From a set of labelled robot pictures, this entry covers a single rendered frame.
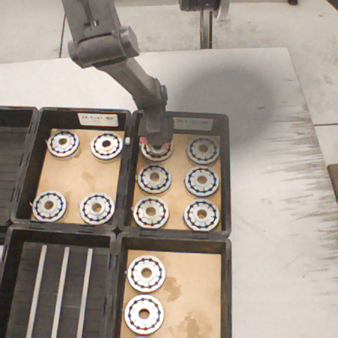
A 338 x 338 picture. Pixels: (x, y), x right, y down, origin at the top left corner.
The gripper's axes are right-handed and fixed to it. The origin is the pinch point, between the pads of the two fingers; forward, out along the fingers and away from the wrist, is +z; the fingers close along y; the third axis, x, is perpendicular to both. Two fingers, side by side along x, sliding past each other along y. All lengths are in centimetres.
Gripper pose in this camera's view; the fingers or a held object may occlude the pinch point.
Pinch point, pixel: (157, 144)
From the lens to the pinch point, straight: 126.5
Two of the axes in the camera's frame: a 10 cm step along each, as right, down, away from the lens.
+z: 0.0, 5.0, 8.7
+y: 10.0, 0.7, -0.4
